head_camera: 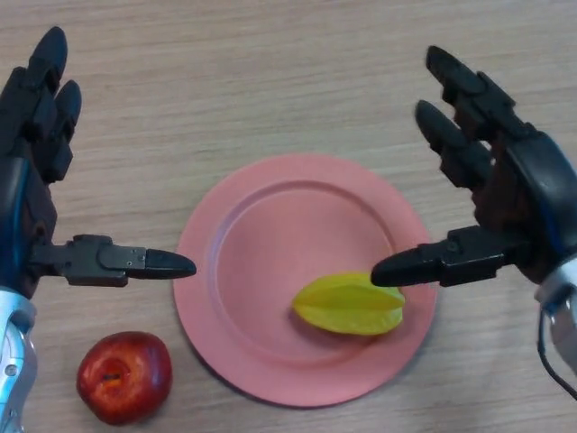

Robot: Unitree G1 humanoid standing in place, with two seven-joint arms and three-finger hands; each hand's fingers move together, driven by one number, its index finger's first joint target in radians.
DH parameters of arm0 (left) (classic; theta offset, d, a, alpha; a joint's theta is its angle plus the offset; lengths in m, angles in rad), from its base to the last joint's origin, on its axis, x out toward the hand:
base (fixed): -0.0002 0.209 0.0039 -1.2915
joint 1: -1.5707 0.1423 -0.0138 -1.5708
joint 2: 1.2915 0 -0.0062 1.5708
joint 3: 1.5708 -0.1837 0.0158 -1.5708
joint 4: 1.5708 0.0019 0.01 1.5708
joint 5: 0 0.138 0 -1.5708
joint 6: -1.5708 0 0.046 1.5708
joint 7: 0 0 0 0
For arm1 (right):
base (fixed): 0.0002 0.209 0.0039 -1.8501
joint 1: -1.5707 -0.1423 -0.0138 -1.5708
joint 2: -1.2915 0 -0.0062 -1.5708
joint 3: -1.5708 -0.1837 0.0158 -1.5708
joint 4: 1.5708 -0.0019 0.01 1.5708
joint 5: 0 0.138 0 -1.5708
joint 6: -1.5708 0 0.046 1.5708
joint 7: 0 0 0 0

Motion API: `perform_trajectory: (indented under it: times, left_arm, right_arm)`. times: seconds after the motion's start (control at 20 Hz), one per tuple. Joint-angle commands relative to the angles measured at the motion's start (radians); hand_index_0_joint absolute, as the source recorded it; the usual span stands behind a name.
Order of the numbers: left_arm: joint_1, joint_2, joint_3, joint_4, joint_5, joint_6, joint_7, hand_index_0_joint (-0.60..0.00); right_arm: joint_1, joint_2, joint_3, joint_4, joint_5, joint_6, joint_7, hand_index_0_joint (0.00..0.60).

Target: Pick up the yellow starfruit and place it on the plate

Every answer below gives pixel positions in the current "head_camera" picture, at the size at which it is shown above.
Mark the yellow starfruit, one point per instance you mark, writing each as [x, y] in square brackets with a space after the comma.
[349, 303]

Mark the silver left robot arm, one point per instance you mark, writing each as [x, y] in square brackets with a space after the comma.
[15, 361]

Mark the pink round plate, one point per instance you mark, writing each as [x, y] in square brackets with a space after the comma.
[270, 279]

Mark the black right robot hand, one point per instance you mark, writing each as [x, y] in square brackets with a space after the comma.
[509, 194]

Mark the red apple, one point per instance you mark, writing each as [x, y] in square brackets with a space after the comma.
[124, 378]

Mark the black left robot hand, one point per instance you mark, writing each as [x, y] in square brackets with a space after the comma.
[27, 198]

